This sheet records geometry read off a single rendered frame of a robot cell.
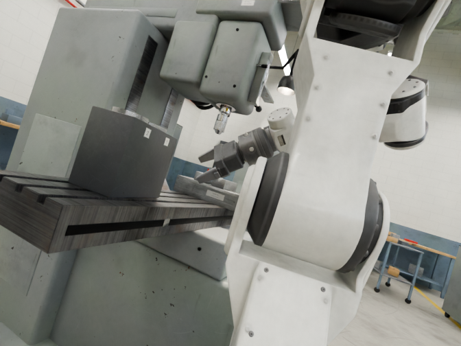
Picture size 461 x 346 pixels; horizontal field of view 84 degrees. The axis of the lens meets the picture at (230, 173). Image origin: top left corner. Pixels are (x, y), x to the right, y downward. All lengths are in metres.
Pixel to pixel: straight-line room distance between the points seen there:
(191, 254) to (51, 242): 0.50
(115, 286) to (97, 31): 1.03
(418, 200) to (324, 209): 7.43
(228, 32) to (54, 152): 0.85
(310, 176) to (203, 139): 8.34
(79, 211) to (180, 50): 0.83
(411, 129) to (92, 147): 0.68
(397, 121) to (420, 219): 7.17
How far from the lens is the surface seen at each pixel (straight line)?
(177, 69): 1.13
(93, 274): 1.19
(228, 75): 1.04
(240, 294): 0.38
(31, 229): 0.54
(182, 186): 1.14
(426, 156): 7.92
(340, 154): 0.36
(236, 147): 0.68
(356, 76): 0.40
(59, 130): 1.29
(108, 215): 0.55
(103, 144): 0.64
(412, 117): 0.62
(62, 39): 1.48
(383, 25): 0.45
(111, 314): 1.15
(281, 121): 0.65
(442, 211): 7.87
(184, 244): 0.91
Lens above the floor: 1.02
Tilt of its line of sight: 1 degrees up
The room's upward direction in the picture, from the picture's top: 17 degrees clockwise
